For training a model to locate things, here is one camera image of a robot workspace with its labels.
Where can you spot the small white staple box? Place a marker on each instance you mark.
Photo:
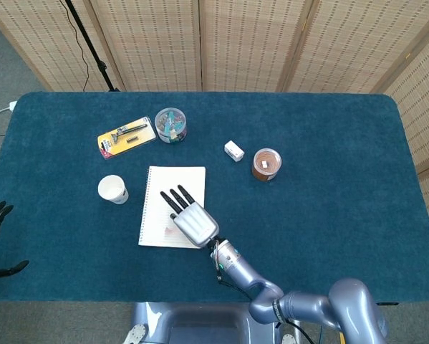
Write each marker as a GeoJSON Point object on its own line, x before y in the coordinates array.
{"type": "Point", "coordinates": [233, 150]}

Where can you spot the dark blue table cloth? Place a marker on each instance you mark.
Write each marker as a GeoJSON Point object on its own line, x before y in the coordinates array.
{"type": "Point", "coordinates": [307, 233]}

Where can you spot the clear jar of binder clips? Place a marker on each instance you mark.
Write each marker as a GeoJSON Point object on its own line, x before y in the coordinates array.
{"type": "Point", "coordinates": [169, 123]}

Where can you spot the white spiral notebook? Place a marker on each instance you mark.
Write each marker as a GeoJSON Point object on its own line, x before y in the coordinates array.
{"type": "Point", "coordinates": [178, 179]}

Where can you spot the clear jar of rubber bands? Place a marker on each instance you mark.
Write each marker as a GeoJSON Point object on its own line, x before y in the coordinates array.
{"type": "Point", "coordinates": [266, 163]}

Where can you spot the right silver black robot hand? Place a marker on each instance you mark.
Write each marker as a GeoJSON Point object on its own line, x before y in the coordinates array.
{"type": "Point", "coordinates": [196, 224]}

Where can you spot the razor in yellow blister pack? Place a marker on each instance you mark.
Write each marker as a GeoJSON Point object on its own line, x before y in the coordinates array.
{"type": "Point", "coordinates": [128, 138]}

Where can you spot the paper cup with blue flowers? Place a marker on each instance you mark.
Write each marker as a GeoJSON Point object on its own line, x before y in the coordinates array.
{"type": "Point", "coordinates": [110, 188]}

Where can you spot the black tripod stand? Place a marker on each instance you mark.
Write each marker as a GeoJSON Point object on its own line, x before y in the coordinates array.
{"type": "Point", "coordinates": [92, 48]}

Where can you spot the blue-grey robot torso base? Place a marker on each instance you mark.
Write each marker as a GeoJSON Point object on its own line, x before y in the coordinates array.
{"type": "Point", "coordinates": [207, 322]}

